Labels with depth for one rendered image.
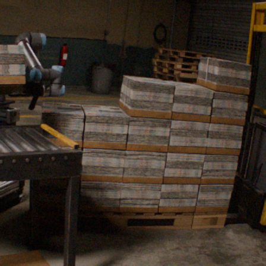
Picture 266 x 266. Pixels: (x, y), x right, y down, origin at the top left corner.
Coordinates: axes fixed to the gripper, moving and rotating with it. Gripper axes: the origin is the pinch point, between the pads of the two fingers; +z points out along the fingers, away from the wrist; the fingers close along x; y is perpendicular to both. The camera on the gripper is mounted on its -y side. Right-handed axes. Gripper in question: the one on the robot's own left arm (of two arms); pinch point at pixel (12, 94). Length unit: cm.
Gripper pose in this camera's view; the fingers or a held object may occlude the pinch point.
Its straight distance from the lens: 239.8
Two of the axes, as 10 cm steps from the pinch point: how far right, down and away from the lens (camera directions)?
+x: 5.8, -1.2, -8.0
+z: -8.1, 0.3, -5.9
